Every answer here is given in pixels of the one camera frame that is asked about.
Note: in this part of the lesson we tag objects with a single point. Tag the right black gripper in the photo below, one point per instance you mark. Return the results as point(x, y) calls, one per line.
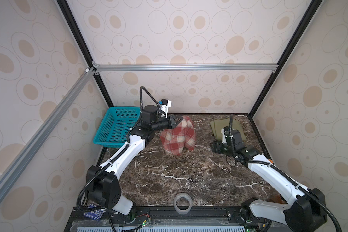
point(216, 147)

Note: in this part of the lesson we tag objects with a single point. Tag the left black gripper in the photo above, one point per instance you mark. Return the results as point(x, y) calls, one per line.
point(169, 121)

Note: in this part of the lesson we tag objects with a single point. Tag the red plaid skirt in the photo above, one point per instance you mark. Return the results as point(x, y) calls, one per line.
point(182, 136)

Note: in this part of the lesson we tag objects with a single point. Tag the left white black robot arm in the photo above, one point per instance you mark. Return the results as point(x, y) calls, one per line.
point(102, 190)

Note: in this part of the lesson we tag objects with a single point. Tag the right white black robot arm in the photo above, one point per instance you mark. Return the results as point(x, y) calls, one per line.
point(304, 209)

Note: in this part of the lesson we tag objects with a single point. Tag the teal plastic basket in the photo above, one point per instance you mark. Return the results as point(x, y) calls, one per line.
point(115, 125)

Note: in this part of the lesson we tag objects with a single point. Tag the clear tape roll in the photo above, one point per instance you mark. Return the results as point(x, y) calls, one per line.
point(183, 203)

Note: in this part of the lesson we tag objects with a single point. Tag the blue card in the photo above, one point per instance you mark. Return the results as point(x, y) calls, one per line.
point(94, 215)

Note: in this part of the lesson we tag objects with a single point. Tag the horizontal aluminium rail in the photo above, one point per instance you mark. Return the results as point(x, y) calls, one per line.
point(185, 67)

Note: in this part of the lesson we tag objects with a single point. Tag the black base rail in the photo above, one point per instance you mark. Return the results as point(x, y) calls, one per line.
point(166, 219)

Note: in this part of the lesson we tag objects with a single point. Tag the left slanted aluminium rail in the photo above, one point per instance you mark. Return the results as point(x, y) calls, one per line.
point(20, 163)

